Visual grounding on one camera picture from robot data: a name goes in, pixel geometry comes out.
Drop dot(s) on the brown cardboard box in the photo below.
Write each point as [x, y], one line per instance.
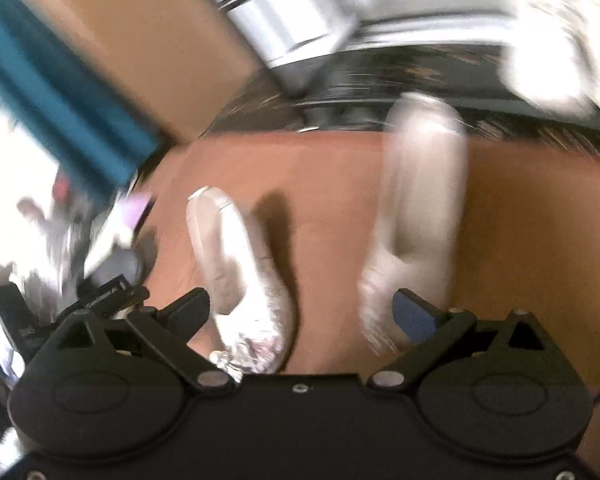
[155, 35]

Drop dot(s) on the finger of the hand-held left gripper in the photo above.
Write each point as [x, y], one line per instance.
[115, 297]

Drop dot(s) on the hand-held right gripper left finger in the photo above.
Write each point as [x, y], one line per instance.
[192, 305]

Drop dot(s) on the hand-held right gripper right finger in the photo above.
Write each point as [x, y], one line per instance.
[415, 317]

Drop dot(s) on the white appliance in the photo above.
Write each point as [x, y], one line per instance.
[290, 35]

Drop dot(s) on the floral slip-on shoe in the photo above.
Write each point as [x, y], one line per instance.
[415, 200]
[230, 270]

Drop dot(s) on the teal curtain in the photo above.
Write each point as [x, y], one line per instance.
[55, 85]

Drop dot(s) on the white lace-up sneaker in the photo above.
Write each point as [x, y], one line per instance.
[545, 75]

